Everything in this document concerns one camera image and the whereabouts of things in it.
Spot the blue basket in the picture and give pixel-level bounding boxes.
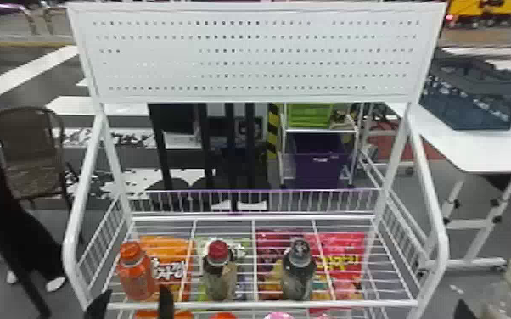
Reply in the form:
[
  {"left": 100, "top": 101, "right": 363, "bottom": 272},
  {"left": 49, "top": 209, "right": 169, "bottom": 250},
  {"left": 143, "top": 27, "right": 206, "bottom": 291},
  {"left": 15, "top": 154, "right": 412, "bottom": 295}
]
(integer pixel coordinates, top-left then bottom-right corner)
[{"left": 418, "top": 57, "right": 511, "bottom": 132}]

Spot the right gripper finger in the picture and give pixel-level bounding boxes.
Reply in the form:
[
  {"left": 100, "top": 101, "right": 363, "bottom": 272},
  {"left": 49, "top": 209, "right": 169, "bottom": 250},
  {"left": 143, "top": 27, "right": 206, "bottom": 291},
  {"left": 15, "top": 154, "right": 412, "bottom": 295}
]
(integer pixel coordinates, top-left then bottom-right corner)
[{"left": 452, "top": 299, "right": 480, "bottom": 319}]

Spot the small white wire rack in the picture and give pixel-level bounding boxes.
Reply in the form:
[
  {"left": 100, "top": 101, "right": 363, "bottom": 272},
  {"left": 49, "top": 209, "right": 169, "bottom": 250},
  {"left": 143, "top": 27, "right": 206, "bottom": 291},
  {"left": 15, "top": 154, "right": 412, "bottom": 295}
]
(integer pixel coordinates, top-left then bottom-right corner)
[{"left": 277, "top": 102, "right": 365, "bottom": 189}]

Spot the red snack packet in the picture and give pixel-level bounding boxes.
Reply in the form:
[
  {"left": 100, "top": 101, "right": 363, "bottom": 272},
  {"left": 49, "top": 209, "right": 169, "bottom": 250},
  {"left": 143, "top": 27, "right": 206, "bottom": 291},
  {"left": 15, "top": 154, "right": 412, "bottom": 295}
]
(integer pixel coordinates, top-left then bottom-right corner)
[{"left": 255, "top": 228, "right": 368, "bottom": 314}]

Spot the brown chair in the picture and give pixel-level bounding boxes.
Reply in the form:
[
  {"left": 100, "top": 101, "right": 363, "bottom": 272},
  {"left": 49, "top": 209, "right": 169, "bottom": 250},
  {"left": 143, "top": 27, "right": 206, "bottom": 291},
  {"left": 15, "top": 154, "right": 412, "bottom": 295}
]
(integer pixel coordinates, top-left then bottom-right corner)
[{"left": 0, "top": 105, "right": 75, "bottom": 211}]

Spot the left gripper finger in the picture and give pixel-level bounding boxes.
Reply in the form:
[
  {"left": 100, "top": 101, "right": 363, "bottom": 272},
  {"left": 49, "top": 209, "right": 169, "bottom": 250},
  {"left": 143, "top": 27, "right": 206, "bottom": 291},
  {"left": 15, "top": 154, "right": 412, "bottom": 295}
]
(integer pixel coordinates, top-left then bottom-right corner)
[
  {"left": 156, "top": 284, "right": 176, "bottom": 319},
  {"left": 83, "top": 288, "right": 114, "bottom": 319}
]

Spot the red capped bottle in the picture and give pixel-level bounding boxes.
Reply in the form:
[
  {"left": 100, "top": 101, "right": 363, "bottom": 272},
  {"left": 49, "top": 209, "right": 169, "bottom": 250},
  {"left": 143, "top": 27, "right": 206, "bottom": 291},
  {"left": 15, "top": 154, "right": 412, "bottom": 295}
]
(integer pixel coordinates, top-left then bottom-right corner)
[{"left": 201, "top": 238, "right": 239, "bottom": 302}]

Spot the orange bottle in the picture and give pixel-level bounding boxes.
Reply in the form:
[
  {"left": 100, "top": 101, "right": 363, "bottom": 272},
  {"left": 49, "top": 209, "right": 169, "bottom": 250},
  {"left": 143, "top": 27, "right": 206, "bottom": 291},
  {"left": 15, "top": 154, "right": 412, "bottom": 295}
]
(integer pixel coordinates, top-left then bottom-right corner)
[{"left": 116, "top": 240, "right": 157, "bottom": 302}]

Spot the white side table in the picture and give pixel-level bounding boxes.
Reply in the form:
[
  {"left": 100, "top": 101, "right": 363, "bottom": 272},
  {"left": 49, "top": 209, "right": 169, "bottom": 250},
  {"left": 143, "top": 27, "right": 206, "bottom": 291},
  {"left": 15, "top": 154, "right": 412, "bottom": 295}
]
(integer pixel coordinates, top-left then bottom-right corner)
[{"left": 385, "top": 101, "right": 511, "bottom": 272}]

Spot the orange snack packet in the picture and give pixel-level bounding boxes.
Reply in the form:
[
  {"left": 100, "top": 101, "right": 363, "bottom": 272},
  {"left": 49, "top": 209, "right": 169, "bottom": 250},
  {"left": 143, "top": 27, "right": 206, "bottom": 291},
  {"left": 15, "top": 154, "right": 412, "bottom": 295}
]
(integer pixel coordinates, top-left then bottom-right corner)
[{"left": 138, "top": 234, "right": 194, "bottom": 304}]

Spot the green basket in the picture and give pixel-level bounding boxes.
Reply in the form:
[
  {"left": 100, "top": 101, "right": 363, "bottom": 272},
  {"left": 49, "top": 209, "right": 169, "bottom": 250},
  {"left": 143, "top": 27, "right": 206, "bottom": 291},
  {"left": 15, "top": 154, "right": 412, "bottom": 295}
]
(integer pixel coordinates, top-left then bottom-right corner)
[{"left": 287, "top": 103, "right": 335, "bottom": 130}]

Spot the purple crate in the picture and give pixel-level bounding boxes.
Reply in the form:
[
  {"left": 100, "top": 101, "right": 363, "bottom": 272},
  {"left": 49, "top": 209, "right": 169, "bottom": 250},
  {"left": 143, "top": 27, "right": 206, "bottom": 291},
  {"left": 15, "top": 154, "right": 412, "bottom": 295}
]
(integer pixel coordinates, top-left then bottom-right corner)
[{"left": 289, "top": 132, "right": 351, "bottom": 189}]

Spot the striped post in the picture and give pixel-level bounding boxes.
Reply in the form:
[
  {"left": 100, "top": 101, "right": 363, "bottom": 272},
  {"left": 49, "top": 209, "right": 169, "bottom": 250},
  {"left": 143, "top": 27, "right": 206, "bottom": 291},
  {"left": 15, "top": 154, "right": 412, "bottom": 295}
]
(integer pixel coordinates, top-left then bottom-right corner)
[{"left": 266, "top": 103, "right": 282, "bottom": 158}]

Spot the grey capped bottle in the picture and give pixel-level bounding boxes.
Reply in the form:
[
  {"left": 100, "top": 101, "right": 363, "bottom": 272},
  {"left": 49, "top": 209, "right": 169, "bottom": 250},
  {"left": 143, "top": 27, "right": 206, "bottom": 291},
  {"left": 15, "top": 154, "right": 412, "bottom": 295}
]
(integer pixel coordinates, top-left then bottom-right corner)
[{"left": 279, "top": 238, "right": 317, "bottom": 302}]

